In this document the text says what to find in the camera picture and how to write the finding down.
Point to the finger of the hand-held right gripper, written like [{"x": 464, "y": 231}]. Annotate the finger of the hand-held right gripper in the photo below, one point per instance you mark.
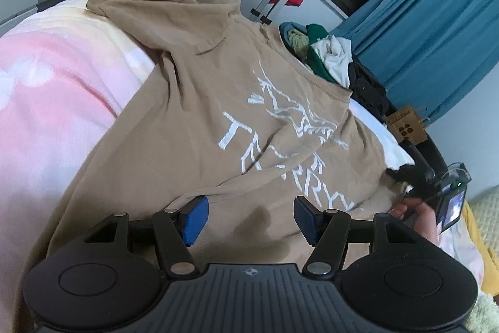
[
  {"x": 401, "y": 176},
  {"x": 421, "y": 161}
]

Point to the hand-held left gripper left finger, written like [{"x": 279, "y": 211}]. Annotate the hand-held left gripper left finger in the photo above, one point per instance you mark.
[{"x": 197, "y": 218}]

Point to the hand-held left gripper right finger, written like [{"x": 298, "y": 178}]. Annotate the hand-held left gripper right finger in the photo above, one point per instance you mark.
[{"x": 306, "y": 216}]

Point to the tan printed t-shirt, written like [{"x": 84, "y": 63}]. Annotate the tan printed t-shirt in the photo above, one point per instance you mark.
[{"x": 195, "y": 103}]

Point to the person's right hand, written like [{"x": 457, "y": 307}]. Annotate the person's right hand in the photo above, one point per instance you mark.
[{"x": 423, "y": 223}]

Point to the black sofa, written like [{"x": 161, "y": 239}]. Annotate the black sofa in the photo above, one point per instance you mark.
[{"x": 440, "y": 155}]

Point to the brown paper bag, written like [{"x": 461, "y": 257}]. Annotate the brown paper bag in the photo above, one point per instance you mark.
[{"x": 409, "y": 130}]

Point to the cream quilted pillow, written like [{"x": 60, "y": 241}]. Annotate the cream quilted pillow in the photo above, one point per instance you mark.
[{"x": 487, "y": 208}]

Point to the yellow cloth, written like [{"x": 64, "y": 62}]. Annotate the yellow cloth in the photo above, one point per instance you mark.
[{"x": 479, "y": 247}]

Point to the black garment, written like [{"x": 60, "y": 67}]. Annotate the black garment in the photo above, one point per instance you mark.
[{"x": 366, "y": 91}]

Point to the white garment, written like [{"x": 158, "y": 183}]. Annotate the white garment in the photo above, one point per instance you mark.
[{"x": 335, "y": 60}]

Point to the blue curtain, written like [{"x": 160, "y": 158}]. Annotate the blue curtain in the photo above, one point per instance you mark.
[{"x": 429, "y": 24}]

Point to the yellow-green garment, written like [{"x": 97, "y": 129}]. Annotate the yellow-green garment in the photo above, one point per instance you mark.
[{"x": 300, "y": 44}]

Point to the pastel bed blanket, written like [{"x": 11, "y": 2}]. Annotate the pastel bed blanket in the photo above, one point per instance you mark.
[{"x": 58, "y": 91}]

